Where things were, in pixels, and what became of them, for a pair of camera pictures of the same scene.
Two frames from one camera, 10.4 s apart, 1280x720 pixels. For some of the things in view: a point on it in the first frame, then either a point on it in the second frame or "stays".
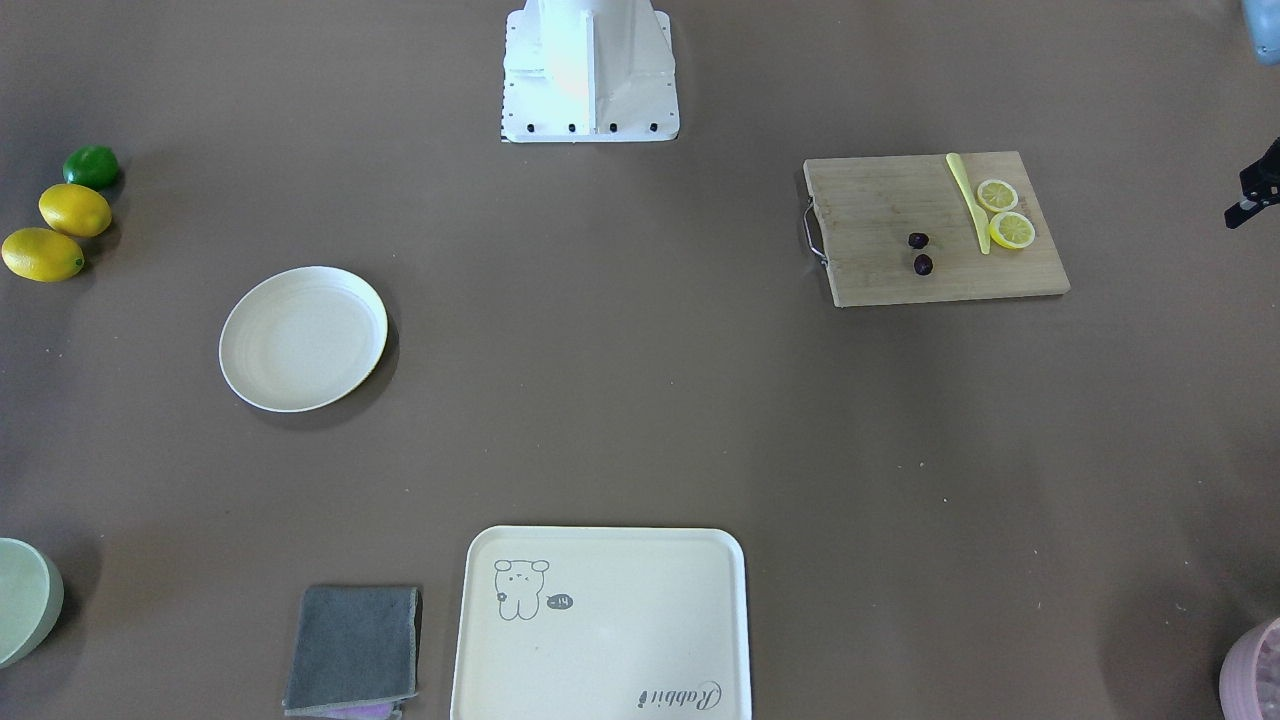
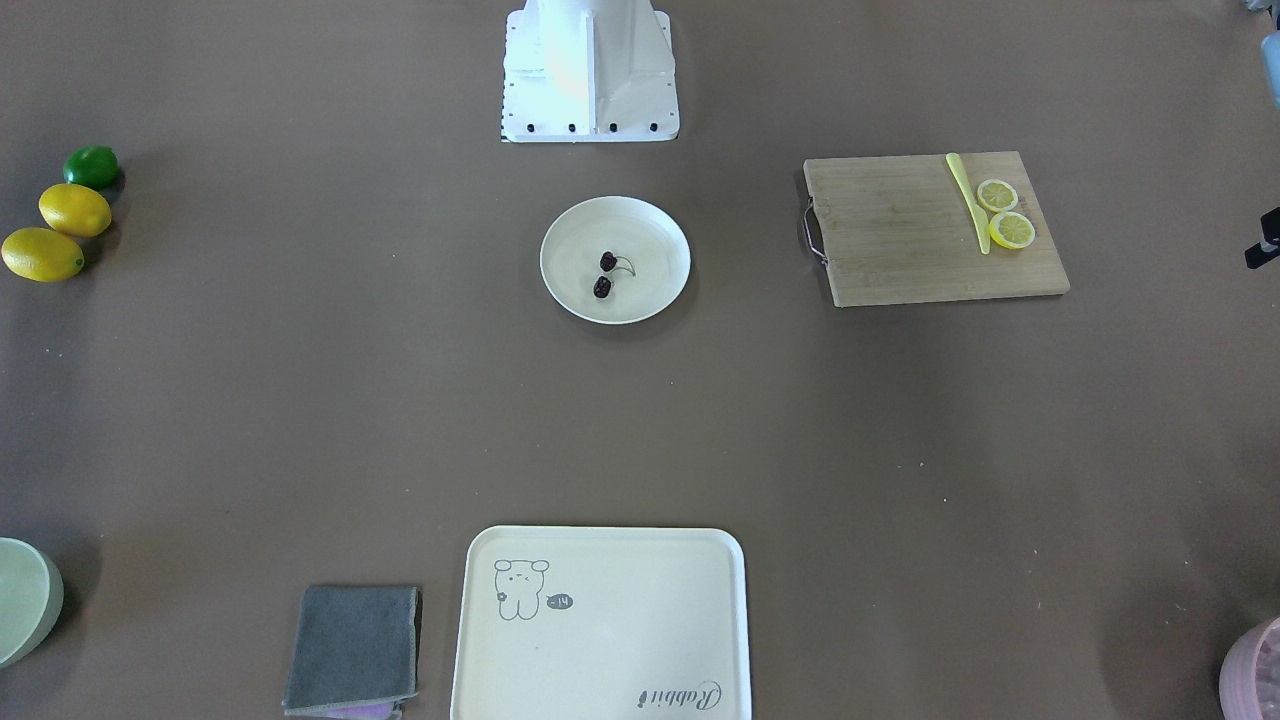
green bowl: [32, 595] stays
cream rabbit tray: [603, 623] stays
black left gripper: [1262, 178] -> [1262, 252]
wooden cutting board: [934, 228] stays
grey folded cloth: [354, 653] stays
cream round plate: [302, 338] -> [632, 228]
